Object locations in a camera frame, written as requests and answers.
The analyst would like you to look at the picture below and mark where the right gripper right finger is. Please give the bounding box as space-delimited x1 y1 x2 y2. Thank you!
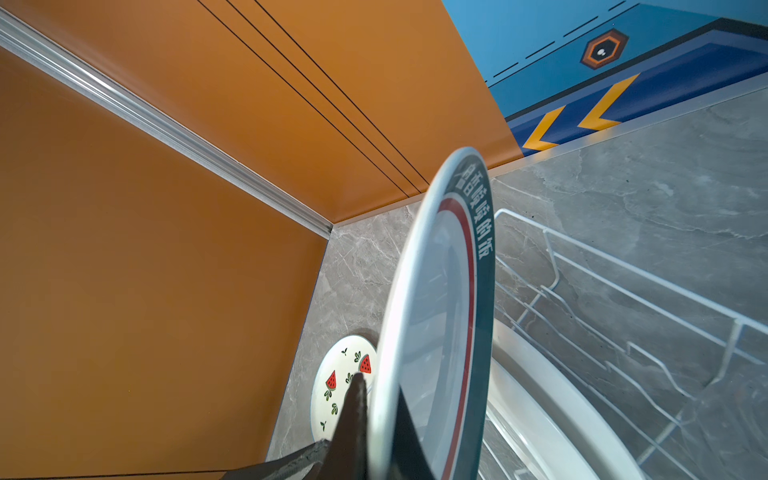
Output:
389 391 434 480

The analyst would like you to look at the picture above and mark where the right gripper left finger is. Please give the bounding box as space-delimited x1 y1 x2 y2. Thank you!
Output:
222 373 367 480

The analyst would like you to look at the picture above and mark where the white wire dish rack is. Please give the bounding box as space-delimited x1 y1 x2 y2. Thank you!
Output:
494 208 767 479

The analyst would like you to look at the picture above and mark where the watermelon pattern white plate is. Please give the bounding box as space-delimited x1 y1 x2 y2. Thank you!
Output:
310 335 378 441

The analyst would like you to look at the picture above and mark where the plain white plate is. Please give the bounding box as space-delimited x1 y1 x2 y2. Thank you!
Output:
487 320 644 479

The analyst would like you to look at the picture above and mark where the green rimmed white plate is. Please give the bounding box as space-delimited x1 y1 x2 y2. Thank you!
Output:
366 147 496 479

